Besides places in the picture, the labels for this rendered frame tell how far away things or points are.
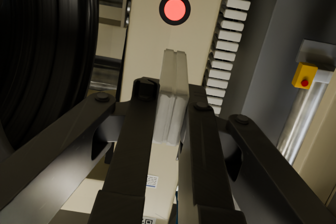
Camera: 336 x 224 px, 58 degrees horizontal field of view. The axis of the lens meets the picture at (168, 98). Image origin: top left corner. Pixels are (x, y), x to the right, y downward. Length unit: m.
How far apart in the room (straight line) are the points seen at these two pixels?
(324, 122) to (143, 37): 0.27
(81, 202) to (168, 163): 0.53
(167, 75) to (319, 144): 0.25
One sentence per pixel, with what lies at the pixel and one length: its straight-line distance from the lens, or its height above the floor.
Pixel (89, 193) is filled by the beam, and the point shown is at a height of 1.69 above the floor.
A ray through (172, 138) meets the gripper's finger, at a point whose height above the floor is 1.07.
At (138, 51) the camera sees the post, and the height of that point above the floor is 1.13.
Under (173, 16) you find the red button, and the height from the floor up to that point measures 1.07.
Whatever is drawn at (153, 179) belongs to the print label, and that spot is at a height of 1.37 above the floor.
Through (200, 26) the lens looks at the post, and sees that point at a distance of 0.46.
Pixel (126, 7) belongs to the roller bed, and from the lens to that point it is 0.87.
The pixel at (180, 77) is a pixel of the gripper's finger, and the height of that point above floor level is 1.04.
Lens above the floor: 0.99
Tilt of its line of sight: 26 degrees up
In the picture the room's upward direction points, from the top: 169 degrees counter-clockwise
